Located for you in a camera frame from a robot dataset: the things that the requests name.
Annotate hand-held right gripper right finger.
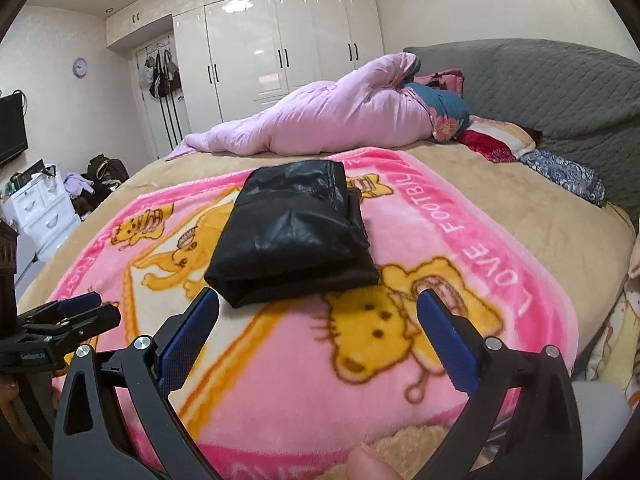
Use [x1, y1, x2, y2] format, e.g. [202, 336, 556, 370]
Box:
[416, 287, 583, 480]

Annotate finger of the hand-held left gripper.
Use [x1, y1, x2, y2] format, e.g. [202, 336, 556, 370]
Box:
[22, 305, 122, 348]
[15, 291, 103, 325]

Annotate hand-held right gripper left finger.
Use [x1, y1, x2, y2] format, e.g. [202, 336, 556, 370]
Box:
[51, 286, 221, 480]

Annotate black leather jacket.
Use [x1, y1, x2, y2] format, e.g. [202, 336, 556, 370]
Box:
[204, 159, 381, 309]

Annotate person's right hand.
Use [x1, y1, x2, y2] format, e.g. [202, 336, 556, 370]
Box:
[347, 444, 401, 480]

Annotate white smooth panel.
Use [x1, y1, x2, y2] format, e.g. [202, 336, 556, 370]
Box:
[15, 232, 41, 288]

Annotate white drawer cabinet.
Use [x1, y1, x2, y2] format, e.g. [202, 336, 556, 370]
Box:
[2, 160, 81, 251]

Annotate lilac garment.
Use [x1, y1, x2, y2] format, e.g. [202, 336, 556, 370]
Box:
[64, 172, 96, 200]

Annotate pink cartoon printed blanket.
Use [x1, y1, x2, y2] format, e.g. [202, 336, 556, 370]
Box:
[50, 146, 581, 480]

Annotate dark brown bag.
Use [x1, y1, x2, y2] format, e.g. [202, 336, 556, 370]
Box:
[85, 156, 131, 187]

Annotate beige quilted bed sheet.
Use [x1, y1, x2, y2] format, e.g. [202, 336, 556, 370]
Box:
[15, 137, 638, 376]

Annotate cartoon printed cream cloth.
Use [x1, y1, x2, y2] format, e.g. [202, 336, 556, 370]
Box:
[582, 287, 640, 406]

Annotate pale grey rounded object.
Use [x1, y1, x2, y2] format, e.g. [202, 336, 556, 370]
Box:
[570, 380, 632, 480]

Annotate black television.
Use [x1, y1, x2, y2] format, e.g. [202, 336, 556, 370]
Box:
[0, 91, 30, 167]

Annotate red striped pillow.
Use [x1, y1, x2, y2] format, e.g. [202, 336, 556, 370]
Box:
[457, 115, 543, 165]

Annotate blue patterned pillow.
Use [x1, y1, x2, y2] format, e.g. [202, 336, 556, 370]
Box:
[520, 149, 608, 208]

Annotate teal floral quilt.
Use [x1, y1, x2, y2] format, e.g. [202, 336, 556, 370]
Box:
[400, 67, 471, 143]

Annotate hanging bags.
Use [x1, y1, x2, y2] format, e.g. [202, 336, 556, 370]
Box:
[144, 50, 183, 147]

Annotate pink duvet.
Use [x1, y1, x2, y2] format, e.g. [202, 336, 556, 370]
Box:
[165, 52, 436, 161]

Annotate grey quilted headboard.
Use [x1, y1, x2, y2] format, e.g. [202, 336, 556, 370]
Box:
[402, 40, 640, 233]

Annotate white wardrobe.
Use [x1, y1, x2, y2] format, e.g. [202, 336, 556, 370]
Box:
[105, 0, 386, 161]

